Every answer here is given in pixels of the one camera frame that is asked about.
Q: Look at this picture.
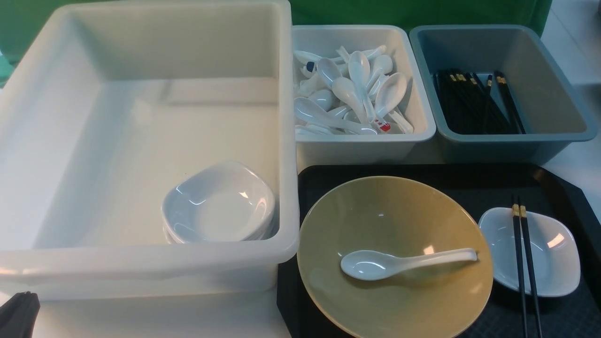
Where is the grey-blue plastic bin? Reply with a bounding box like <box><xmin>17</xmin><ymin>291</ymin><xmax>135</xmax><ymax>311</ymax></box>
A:
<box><xmin>409</xmin><ymin>25</ymin><xmax>598</xmax><ymax>165</ymax></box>

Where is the bundle of black chopsticks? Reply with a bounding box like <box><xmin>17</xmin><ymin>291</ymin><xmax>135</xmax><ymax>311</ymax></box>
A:
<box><xmin>433</xmin><ymin>69</ymin><xmax>526</xmax><ymax>135</ymax></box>

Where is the green backdrop cloth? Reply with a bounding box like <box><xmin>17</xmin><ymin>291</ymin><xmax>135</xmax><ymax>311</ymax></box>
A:
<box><xmin>0</xmin><ymin>0</ymin><xmax>552</xmax><ymax>65</ymax></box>

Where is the yellow noodle bowl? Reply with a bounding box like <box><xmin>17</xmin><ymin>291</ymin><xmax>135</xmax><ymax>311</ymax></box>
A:
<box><xmin>297</xmin><ymin>176</ymin><xmax>493</xmax><ymax>338</ymax></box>

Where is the white square side dish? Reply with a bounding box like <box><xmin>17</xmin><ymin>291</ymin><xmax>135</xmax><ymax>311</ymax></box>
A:
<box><xmin>478</xmin><ymin>207</ymin><xmax>580</xmax><ymax>298</ymax></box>

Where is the stack of white dishes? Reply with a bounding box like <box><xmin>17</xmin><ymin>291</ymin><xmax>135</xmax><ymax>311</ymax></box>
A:
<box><xmin>161</xmin><ymin>161</ymin><xmax>276</xmax><ymax>244</ymax></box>

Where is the small white plastic bin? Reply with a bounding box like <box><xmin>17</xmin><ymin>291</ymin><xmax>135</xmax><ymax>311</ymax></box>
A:
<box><xmin>292</xmin><ymin>25</ymin><xmax>436</xmax><ymax>170</ymax></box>

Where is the black chopstick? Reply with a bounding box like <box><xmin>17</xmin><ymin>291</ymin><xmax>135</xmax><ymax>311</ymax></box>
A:
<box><xmin>511</xmin><ymin>195</ymin><xmax>528</xmax><ymax>338</ymax></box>
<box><xmin>517</xmin><ymin>197</ymin><xmax>543</xmax><ymax>338</ymax></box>

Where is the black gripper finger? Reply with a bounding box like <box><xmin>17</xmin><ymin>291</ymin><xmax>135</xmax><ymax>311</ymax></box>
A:
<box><xmin>0</xmin><ymin>292</ymin><xmax>40</xmax><ymax>338</ymax></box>

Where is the white ceramic soup spoon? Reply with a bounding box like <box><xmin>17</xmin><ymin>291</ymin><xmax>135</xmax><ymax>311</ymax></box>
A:
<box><xmin>340</xmin><ymin>248</ymin><xmax>478</xmax><ymax>282</ymax></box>

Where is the pile of white spoons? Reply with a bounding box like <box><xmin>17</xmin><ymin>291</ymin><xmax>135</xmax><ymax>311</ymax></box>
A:
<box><xmin>293</xmin><ymin>45</ymin><xmax>415</xmax><ymax>135</ymax></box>

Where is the black textured serving tray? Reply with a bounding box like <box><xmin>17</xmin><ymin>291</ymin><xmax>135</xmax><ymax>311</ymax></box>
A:
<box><xmin>277</xmin><ymin>163</ymin><xmax>601</xmax><ymax>338</ymax></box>

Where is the large white plastic tub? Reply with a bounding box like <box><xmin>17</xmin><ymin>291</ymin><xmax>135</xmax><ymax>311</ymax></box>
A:
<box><xmin>1</xmin><ymin>0</ymin><xmax>299</xmax><ymax>301</ymax></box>

